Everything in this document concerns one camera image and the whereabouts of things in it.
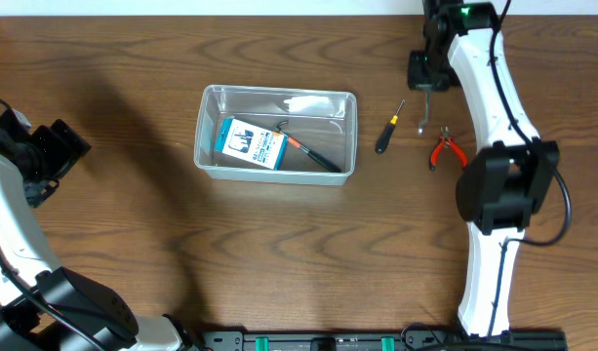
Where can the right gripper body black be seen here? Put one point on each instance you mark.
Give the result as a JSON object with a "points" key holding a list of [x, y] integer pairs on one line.
{"points": [[429, 67]]}

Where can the clear plastic storage container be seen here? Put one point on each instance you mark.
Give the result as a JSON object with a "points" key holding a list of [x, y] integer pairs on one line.
{"points": [[332, 117]]}

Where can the blue white cardboard box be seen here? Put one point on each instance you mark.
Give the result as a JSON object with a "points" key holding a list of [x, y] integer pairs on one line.
{"points": [[247, 142]]}

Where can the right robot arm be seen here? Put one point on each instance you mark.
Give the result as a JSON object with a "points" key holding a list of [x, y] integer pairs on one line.
{"points": [[505, 184]]}

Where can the small hammer black red handle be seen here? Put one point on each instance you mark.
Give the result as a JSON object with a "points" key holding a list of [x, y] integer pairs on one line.
{"points": [[299, 148]]}

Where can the silver double-ended wrench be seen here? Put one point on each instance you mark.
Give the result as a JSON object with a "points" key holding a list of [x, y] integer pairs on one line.
{"points": [[424, 121]]}

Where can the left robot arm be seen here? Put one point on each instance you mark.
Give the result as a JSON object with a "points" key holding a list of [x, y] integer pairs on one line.
{"points": [[44, 305]]}

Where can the red handled pliers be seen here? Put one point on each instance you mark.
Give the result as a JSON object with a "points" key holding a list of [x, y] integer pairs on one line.
{"points": [[446, 142]]}

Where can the black mounting rail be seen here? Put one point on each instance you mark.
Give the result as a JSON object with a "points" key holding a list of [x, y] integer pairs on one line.
{"points": [[412, 339]]}

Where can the black yellow screwdriver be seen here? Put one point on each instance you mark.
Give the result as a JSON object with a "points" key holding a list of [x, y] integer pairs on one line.
{"points": [[384, 138]]}

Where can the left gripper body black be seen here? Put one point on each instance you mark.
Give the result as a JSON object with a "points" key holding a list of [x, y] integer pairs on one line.
{"points": [[45, 159]]}

